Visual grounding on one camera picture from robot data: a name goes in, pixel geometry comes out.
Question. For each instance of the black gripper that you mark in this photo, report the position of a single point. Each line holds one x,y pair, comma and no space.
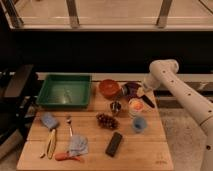
148,101

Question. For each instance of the purple bowl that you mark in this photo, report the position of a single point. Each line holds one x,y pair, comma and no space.
130,89

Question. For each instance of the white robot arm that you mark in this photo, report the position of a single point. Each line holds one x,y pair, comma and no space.
200,108

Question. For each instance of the orange-red bowl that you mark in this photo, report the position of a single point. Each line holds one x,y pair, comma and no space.
108,88

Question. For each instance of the white cup orange inside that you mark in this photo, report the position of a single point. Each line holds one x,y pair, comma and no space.
136,106

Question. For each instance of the blue plastic cup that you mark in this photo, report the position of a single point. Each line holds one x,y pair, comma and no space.
139,124

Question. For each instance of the small metal cup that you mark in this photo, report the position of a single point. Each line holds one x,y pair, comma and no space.
115,107

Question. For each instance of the bunch of dark grapes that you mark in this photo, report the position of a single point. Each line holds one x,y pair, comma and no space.
106,121

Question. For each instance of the black rectangular block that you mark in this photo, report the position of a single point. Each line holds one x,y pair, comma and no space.
114,144

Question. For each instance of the light blue cloth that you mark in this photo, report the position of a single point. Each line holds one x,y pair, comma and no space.
78,145

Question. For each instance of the green plastic tray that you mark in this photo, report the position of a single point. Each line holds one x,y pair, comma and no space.
65,91

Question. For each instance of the blue sponge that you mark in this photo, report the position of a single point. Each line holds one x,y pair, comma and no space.
49,121

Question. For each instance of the orange carrot toy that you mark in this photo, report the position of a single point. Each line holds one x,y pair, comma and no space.
66,156

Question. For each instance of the yellow banana toy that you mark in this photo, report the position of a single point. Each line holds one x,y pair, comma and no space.
50,145

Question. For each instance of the black chair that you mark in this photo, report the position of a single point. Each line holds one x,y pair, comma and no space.
17,93

